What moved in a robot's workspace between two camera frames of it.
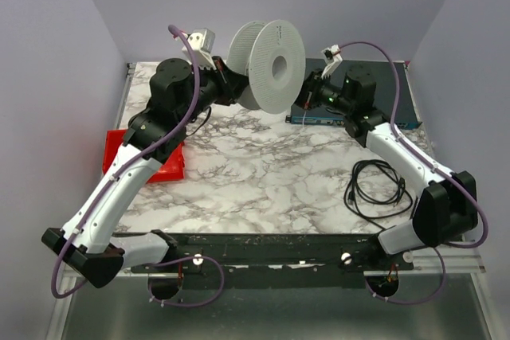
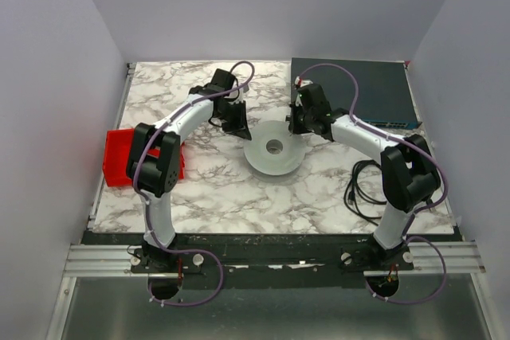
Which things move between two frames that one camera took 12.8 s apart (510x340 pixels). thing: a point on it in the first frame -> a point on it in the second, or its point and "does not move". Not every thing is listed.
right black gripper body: x=307 y=91 -> x=299 y=118
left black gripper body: x=229 y=84 -> x=233 y=113
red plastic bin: x=172 y=169 does not move
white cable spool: x=272 y=53 -> x=273 y=150
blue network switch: x=409 y=116 does not move
